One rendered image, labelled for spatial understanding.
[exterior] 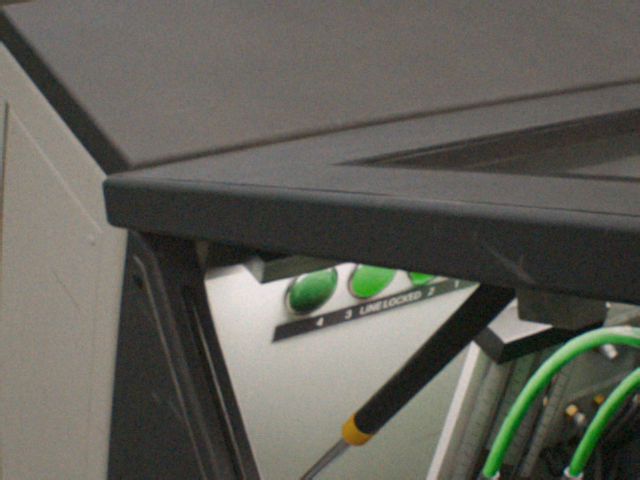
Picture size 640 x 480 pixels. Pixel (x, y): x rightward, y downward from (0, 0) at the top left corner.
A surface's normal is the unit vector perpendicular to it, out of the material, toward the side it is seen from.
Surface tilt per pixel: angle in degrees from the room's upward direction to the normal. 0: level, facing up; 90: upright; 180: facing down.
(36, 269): 90
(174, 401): 90
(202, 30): 0
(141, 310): 90
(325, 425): 90
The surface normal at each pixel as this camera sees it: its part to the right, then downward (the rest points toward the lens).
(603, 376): 0.54, 0.55
